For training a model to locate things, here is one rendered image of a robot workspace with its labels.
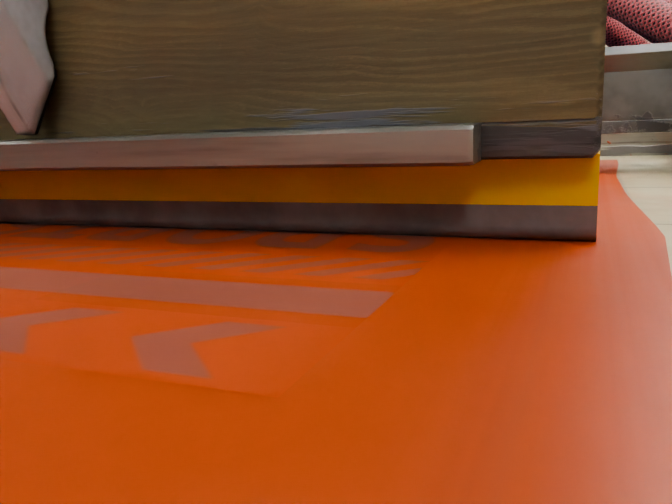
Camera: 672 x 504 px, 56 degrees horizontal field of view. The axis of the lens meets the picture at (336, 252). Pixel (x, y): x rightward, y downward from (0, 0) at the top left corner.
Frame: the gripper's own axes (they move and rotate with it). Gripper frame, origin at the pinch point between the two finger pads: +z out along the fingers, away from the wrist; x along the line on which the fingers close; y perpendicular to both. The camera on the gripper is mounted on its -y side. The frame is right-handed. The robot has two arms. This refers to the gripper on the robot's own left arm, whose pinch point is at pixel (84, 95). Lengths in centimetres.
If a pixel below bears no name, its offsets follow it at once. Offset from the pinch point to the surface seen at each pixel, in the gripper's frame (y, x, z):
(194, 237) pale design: -5.1, 1.4, 5.1
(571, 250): -16.9, 1.3, 5.5
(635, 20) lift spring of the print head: -24, -88, -12
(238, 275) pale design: -9.4, 5.9, 5.2
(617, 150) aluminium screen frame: -19.7, -42.1, 5.0
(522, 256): -15.7, 2.3, 5.4
